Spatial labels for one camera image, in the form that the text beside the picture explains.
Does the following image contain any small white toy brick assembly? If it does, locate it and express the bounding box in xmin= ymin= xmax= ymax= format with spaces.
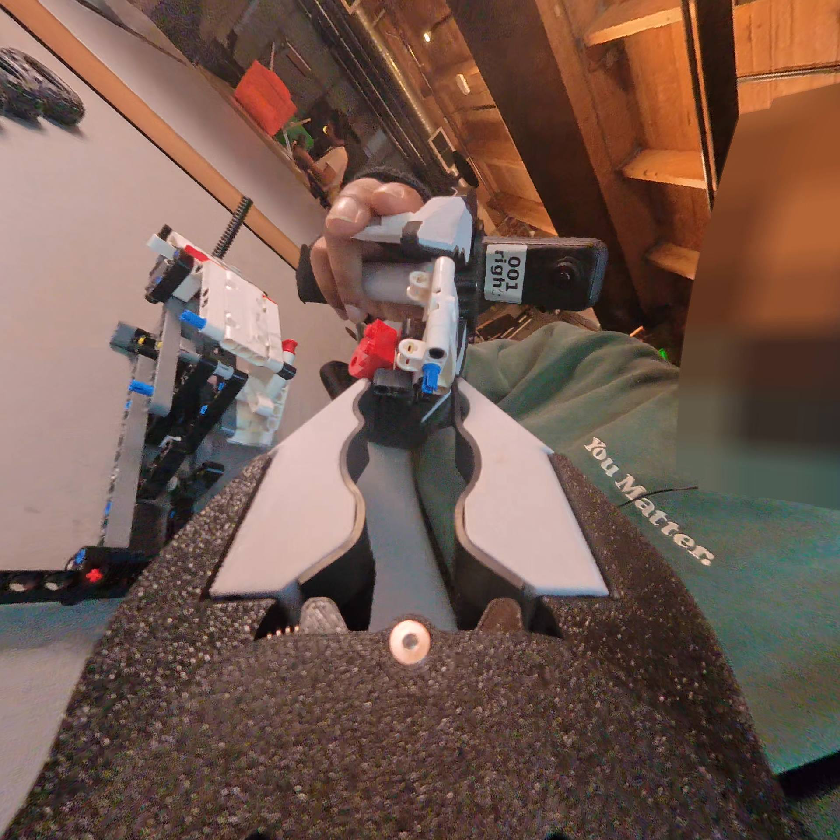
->
xmin=347 ymin=256 xmax=464 ymax=405

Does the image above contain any person's green sweater torso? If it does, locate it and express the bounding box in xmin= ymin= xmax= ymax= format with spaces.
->
xmin=418 ymin=322 xmax=840 ymax=778

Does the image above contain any person's right hand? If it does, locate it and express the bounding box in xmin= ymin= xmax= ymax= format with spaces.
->
xmin=297 ymin=168 xmax=437 ymax=324

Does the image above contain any black toy vehicle chassis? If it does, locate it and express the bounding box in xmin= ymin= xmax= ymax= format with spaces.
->
xmin=0 ymin=197 xmax=299 ymax=605

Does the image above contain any black toy tyre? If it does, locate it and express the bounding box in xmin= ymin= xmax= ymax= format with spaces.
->
xmin=0 ymin=46 xmax=88 ymax=128

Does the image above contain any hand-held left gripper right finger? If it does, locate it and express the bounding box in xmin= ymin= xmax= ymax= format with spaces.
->
xmin=453 ymin=384 xmax=611 ymax=599

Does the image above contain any grey desk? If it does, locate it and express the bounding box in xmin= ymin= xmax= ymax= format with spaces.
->
xmin=0 ymin=0 xmax=342 ymax=815

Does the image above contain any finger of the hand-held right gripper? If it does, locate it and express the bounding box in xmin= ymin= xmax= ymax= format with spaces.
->
xmin=352 ymin=195 xmax=476 ymax=261
xmin=360 ymin=255 xmax=442 ymax=313

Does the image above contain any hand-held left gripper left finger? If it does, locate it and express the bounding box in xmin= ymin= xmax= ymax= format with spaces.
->
xmin=210 ymin=384 xmax=368 ymax=599

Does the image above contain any orange container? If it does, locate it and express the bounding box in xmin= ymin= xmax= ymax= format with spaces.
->
xmin=233 ymin=61 xmax=299 ymax=137

